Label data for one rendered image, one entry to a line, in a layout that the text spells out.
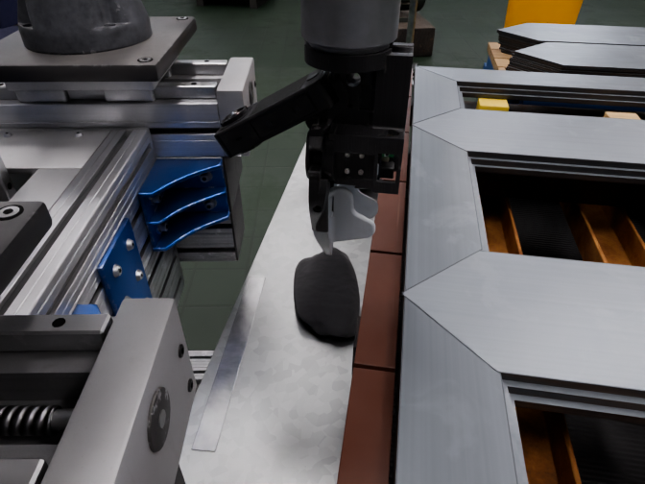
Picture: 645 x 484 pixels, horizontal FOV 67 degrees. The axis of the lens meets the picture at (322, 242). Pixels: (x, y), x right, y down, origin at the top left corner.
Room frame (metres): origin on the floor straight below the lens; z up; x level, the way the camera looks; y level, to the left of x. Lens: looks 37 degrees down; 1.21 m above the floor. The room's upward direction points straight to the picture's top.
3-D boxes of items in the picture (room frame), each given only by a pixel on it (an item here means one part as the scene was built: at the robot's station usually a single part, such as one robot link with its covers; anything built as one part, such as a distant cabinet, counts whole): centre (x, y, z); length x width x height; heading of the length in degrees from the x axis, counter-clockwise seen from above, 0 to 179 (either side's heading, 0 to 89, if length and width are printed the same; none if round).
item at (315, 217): (0.38, 0.00, 0.98); 0.05 x 0.02 x 0.09; 171
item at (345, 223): (0.38, -0.02, 0.93); 0.06 x 0.03 x 0.09; 81
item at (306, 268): (0.55, -0.01, 0.70); 0.20 x 0.10 x 0.03; 2
